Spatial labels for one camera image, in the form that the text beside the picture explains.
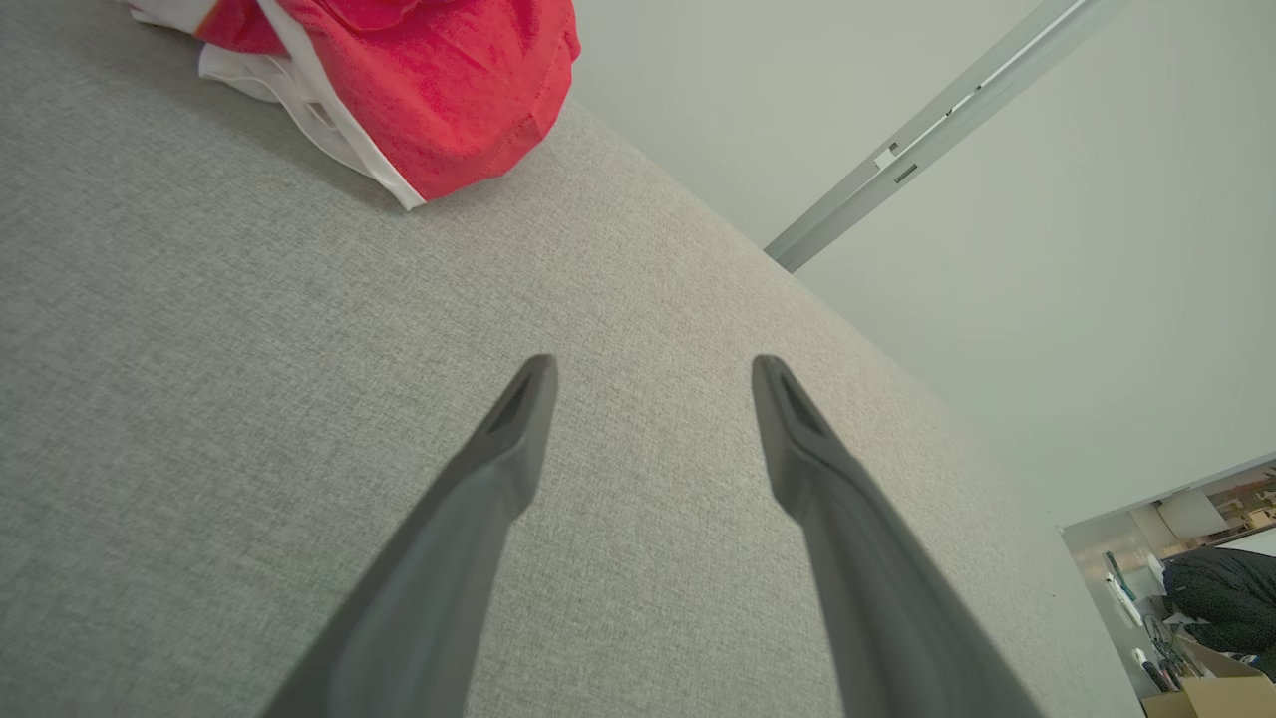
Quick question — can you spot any red white jersey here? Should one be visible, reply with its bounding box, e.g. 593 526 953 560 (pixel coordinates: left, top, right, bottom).
125 0 345 151

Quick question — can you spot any person in black jacket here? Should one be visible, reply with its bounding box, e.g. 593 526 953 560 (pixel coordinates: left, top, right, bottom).
1161 546 1276 656

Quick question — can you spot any grey metal partition post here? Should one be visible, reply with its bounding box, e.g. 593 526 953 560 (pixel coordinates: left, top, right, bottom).
763 0 1127 273

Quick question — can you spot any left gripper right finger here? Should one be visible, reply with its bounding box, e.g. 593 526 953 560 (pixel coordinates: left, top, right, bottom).
751 354 1044 718

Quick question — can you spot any grey fabric sofa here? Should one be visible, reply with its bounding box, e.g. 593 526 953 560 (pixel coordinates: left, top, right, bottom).
0 0 1142 718

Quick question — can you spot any brown cardboard box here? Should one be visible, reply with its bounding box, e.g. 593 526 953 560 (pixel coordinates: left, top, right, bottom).
1141 636 1276 718

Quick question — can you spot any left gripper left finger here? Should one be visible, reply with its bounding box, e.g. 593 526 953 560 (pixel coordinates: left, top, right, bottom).
261 354 558 718

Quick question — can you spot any red shorts white stripe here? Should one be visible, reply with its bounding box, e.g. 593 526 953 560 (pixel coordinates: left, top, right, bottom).
254 0 582 212

